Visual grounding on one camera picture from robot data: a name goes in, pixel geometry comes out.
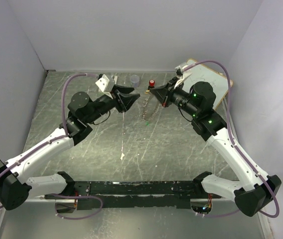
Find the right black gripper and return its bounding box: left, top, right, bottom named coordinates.
left=150, top=76, right=199, bottom=118

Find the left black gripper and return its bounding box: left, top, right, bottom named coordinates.
left=86, top=84, right=141, bottom=124

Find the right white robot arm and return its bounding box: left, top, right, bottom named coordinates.
left=149, top=78, right=282, bottom=217

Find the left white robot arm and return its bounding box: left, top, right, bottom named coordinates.
left=0, top=85, right=140, bottom=210

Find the clear plastic clip jar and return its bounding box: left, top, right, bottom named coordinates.
left=130, top=75, right=140, bottom=88

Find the white framed whiteboard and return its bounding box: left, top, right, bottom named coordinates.
left=183, top=64, right=228, bottom=110

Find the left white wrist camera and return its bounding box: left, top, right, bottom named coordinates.
left=95, top=74, right=115, bottom=93

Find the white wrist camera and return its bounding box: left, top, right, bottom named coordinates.
left=95, top=74, right=115, bottom=93
left=174, top=62, right=192, bottom=89

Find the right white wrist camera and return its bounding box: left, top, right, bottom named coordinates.
left=174, top=62, right=192, bottom=89

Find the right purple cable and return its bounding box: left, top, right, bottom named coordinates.
left=183, top=59, right=280, bottom=218

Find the purple cable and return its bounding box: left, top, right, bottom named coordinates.
left=183, top=59, right=280, bottom=218
left=0, top=72, right=99, bottom=211

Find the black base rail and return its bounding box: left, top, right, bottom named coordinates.
left=44, top=180, right=224, bottom=211

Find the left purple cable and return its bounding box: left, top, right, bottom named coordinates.
left=0, top=72, right=99, bottom=211

